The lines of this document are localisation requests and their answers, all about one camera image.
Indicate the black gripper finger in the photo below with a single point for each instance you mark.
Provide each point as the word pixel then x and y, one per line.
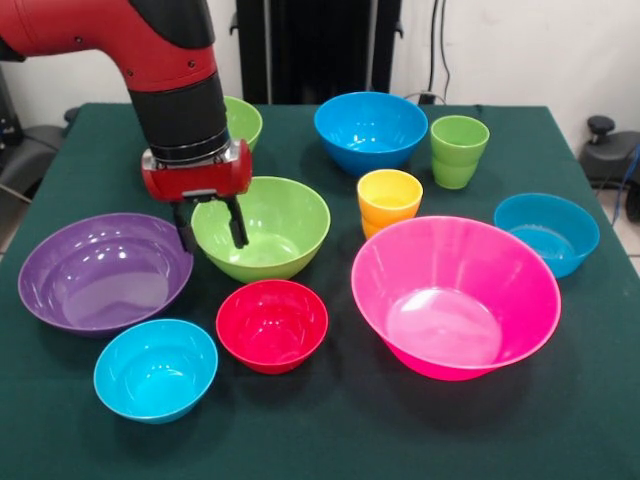
pixel 185 232
pixel 237 227

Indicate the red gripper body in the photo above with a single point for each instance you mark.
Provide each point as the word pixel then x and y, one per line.
pixel 200 180

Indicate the green plastic bowl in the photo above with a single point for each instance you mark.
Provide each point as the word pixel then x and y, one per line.
pixel 245 125
pixel 285 225

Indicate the purple plastic bowl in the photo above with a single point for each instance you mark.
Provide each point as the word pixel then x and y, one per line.
pixel 100 285

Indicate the small light blue bowl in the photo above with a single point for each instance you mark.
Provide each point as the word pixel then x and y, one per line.
pixel 155 372

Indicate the red plastic bowl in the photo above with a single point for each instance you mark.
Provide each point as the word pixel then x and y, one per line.
pixel 272 325

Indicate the yellow plastic cup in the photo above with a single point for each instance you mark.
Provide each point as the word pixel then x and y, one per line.
pixel 370 229
pixel 390 205

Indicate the black round knob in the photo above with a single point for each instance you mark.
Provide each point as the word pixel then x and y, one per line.
pixel 71 115

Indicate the large blue plastic bowl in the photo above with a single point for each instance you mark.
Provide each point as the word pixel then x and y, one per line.
pixel 370 125

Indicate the dark green tablecloth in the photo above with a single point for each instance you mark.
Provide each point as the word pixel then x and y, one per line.
pixel 320 430

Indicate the large pink plastic bowl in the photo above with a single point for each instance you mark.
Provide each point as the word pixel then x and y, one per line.
pixel 450 280

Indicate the green plastic cup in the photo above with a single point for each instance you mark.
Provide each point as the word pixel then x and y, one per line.
pixel 460 145
pixel 452 177

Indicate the black power plug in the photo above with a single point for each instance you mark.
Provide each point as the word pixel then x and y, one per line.
pixel 425 97

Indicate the translucent blue plastic bowl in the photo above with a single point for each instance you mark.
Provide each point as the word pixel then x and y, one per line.
pixel 550 235

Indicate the black equipment base with knob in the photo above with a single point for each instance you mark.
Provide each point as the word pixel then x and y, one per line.
pixel 610 155

